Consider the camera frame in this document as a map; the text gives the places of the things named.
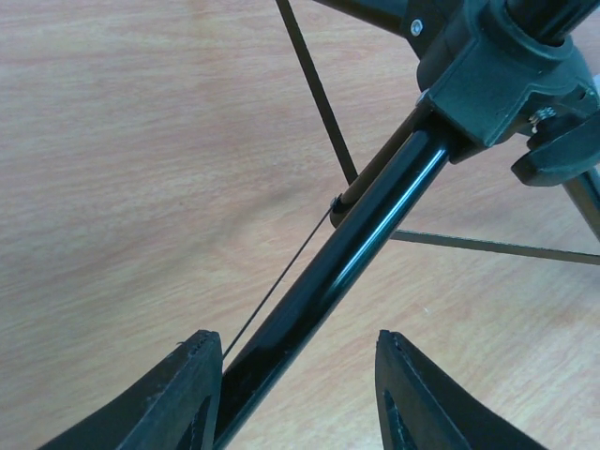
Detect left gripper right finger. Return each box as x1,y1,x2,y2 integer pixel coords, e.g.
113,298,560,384
375,330,544,450

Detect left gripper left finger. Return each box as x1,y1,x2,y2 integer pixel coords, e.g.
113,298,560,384
42,330,222,449

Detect black music stand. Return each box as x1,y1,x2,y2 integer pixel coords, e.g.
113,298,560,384
214,1,599,449

